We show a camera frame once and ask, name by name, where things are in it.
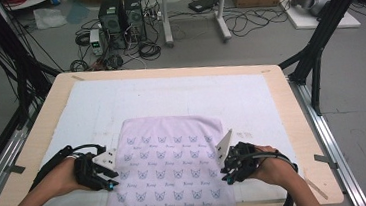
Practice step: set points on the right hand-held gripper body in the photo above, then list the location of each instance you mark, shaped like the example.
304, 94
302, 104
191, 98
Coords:
243, 161

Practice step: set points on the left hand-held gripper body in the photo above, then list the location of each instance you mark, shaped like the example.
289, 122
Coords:
105, 160

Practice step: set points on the lilac cat-print cloth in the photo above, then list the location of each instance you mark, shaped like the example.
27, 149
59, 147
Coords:
170, 171

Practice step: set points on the person's right hand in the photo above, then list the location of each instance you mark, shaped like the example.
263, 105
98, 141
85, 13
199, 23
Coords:
273, 168

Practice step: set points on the person's left hand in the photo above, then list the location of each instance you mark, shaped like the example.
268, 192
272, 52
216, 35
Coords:
62, 179

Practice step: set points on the beige tape strip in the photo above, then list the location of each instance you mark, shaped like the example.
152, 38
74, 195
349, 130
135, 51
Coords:
316, 188

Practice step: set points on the grey tape strip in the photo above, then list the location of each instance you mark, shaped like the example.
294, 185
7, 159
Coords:
15, 169
326, 160

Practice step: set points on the small brown tape piece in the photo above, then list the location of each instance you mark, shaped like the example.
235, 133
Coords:
77, 77
266, 71

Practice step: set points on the white foam mat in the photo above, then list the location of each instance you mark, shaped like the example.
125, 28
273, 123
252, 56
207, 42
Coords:
186, 92

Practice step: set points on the white power supply unit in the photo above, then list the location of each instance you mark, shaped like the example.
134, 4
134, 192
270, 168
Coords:
96, 42

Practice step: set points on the wide black computer tower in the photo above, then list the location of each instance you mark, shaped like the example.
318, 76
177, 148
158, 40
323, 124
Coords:
112, 20

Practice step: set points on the narrow black computer tower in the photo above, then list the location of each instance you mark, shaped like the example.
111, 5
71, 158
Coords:
135, 17

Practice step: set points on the blue sheet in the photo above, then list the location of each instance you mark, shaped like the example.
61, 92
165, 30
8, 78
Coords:
77, 12

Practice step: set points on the white desk leg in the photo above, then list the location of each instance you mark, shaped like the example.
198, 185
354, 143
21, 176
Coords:
166, 17
221, 12

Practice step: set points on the clear plastic bag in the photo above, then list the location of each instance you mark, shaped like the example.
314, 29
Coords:
49, 17

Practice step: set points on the white floor board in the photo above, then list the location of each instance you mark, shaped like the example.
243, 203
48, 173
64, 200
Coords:
304, 20

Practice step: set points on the flat black box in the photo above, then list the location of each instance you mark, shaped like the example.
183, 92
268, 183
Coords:
204, 4

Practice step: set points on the round white table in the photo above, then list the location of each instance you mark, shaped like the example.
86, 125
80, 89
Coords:
28, 3

